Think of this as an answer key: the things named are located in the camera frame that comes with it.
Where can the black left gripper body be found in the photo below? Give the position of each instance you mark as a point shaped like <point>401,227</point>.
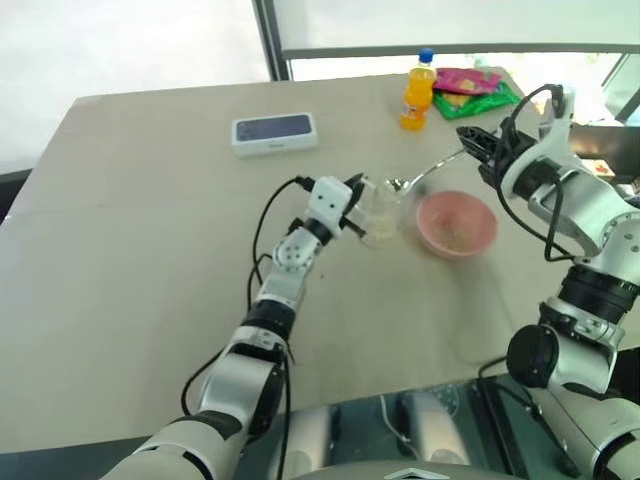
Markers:
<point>355,202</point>

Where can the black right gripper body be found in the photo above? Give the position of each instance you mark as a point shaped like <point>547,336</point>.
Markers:
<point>502,155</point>

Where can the clear glass mug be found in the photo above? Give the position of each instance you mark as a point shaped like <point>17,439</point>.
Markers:
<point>380,217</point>

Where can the metal spoon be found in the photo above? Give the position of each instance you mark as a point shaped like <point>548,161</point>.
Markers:
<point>430,170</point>

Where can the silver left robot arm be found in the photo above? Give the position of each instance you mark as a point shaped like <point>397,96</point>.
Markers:
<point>280,290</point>

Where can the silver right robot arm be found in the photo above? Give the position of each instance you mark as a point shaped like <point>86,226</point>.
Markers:
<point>590,210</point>

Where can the pink bowl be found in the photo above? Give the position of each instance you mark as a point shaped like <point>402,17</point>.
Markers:
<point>457,225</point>

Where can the green snack packet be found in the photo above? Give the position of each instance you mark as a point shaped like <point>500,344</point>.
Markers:
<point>475,104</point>

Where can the pink snack packet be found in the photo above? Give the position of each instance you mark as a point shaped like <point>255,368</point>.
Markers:
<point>465,80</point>

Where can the orange soda bottle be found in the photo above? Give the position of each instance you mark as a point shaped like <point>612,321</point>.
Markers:
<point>417,95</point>

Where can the white phone box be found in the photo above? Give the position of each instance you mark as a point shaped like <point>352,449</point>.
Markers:
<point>275,134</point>

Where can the brown cardboard box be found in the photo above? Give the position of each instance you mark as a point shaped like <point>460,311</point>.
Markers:
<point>602,145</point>

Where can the silver robot torso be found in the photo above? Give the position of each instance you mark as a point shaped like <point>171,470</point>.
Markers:
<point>400,450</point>

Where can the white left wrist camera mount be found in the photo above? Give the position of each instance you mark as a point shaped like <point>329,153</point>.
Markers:
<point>327,199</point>

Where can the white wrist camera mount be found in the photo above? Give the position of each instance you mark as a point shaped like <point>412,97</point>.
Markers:
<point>327,199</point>
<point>556,134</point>

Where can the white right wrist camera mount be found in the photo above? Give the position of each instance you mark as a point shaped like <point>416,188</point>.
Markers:
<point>556,134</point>

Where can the grey window frame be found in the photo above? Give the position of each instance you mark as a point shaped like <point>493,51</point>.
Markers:
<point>400,50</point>

